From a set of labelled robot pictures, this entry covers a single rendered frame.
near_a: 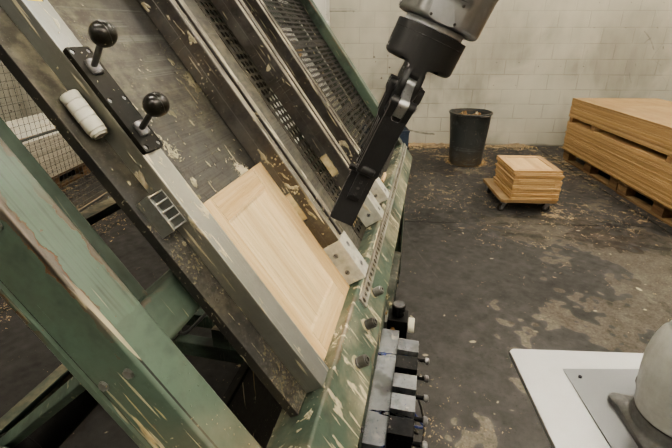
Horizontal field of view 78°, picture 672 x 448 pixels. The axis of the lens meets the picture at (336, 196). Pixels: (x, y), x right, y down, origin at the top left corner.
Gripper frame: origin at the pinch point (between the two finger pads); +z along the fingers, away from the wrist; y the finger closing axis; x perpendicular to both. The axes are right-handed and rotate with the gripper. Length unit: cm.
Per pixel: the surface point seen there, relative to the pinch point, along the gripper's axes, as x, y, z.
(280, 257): -5.4, -32.6, 32.7
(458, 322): 100, -154, 103
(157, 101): -30.5, -11.4, 3.3
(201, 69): -41, -53, 6
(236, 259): -12.4, -17.5, 27.3
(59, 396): -31, -4, 59
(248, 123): -26, -52, 14
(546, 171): 174, -318, 27
